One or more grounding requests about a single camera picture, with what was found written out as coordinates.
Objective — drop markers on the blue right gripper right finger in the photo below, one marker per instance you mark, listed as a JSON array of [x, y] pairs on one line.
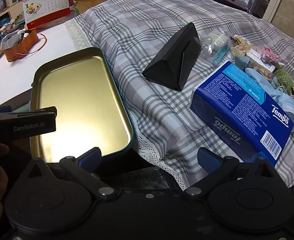
[[208, 160]]

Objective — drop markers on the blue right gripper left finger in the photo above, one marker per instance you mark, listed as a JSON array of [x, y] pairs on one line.
[[91, 158]]

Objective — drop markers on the beige lace fabric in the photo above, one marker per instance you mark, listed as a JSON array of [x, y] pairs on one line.
[[241, 46]]

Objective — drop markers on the gold metal tray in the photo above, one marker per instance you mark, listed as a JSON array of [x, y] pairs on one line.
[[90, 111]]

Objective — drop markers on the blue Tempo tissue pack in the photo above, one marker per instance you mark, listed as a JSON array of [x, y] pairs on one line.
[[242, 114]]

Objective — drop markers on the black triangular box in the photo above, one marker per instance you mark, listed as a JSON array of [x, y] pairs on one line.
[[174, 62]]

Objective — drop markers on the green yarn pompom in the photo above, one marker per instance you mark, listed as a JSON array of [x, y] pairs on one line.
[[284, 80]]

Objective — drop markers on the white blue small card pack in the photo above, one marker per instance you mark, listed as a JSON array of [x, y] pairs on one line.
[[258, 60]]

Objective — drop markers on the plastic bag of cotton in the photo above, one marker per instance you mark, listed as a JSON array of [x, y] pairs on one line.
[[215, 45]]

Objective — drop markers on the red desk calendar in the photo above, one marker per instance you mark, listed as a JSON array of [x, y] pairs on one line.
[[39, 12]]

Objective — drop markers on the grey plaid tablecloth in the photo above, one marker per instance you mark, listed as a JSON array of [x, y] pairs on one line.
[[156, 54]]

